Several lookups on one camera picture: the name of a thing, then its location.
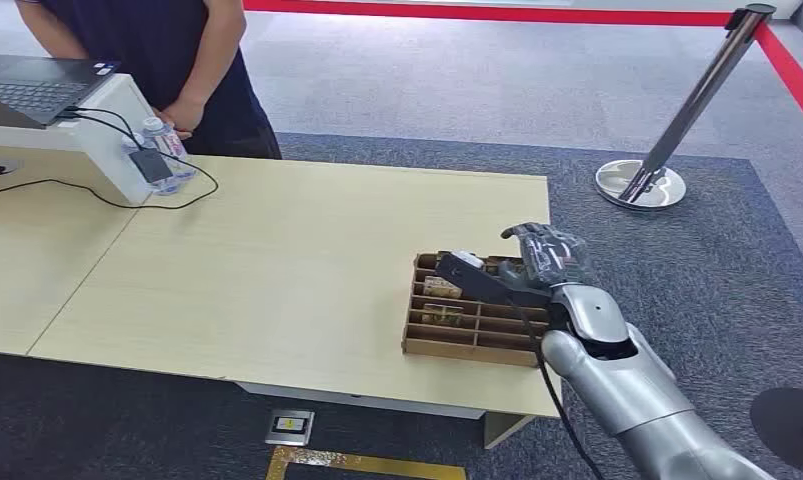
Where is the person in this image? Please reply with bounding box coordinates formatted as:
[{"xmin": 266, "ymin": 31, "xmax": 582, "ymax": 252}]
[{"xmin": 14, "ymin": 0, "xmax": 283, "ymax": 160}]

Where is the black power adapter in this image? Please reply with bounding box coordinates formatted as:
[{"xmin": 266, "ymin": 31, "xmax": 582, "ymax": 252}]
[{"xmin": 127, "ymin": 146, "xmax": 175, "ymax": 185}]

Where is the long red barrier belt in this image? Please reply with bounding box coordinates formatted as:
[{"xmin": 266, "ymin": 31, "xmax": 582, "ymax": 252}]
[{"xmin": 241, "ymin": 0, "xmax": 735, "ymax": 28}]

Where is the grey open laptop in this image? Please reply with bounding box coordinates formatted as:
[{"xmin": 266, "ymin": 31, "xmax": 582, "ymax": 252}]
[{"xmin": 0, "ymin": 52, "xmax": 121, "ymax": 130}]

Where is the black round floor disc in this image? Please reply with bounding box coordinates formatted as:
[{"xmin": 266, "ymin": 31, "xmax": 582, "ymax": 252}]
[{"xmin": 749, "ymin": 386, "xmax": 803, "ymax": 478}]

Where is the short red barrier belt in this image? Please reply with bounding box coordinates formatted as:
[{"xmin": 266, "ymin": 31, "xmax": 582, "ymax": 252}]
[{"xmin": 753, "ymin": 21, "xmax": 803, "ymax": 142}]

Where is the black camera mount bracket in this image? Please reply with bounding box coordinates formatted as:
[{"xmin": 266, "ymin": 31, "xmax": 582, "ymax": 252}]
[{"xmin": 434, "ymin": 251, "xmax": 555, "ymax": 310}]

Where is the person's left hand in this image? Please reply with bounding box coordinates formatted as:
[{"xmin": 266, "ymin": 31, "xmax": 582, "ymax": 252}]
[{"xmin": 167, "ymin": 95, "xmax": 208, "ymax": 139}]

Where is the patterned card in box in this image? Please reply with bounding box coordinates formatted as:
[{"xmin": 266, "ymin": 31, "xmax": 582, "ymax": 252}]
[
  {"xmin": 420, "ymin": 302, "xmax": 466, "ymax": 327},
  {"xmin": 422, "ymin": 275, "xmax": 466, "ymax": 300}
]

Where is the white desk riser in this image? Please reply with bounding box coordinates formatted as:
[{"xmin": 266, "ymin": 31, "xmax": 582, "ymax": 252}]
[{"xmin": 0, "ymin": 72, "xmax": 177, "ymax": 207}]

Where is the brown cardboard divider box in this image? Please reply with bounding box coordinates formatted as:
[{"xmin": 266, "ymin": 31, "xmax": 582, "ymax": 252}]
[{"xmin": 401, "ymin": 251, "xmax": 555, "ymax": 370}]

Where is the short black laptop cable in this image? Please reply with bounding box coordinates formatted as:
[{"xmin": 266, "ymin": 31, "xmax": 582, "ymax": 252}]
[{"xmin": 63, "ymin": 105, "xmax": 145, "ymax": 155}]

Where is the dark blue floor rug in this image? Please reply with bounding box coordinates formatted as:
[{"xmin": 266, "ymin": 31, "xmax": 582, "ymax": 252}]
[{"xmin": 0, "ymin": 131, "xmax": 803, "ymax": 480}]

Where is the chrome stanchion post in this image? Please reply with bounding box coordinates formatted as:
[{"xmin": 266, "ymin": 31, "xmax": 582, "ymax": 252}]
[{"xmin": 617, "ymin": 3, "xmax": 779, "ymax": 204}]

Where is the long black power cable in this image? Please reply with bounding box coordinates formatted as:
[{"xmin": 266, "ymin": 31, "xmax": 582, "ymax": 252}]
[{"xmin": 0, "ymin": 150, "xmax": 220, "ymax": 212}]

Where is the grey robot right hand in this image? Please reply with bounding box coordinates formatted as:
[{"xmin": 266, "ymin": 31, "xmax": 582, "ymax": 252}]
[{"xmin": 498, "ymin": 222, "xmax": 598, "ymax": 293}]

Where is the metal floor outlet box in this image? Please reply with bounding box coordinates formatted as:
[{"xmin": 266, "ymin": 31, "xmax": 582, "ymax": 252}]
[{"xmin": 264, "ymin": 408, "xmax": 316, "ymax": 447}]

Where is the chrome stanchion base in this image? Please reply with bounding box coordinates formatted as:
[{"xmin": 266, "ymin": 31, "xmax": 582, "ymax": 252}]
[{"xmin": 594, "ymin": 158, "xmax": 688, "ymax": 213}]

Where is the clear plastic water bottle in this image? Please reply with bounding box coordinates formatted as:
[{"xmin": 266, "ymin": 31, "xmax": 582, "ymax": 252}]
[
  {"xmin": 141, "ymin": 117, "xmax": 198, "ymax": 183},
  {"xmin": 121, "ymin": 132, "xmax": 181, "ymax": 197}
]

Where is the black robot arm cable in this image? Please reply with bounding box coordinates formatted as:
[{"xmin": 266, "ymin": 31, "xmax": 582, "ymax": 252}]
[{"xmin": 505, "ymin": 298, "xmax": 605, "ymax": 480}]

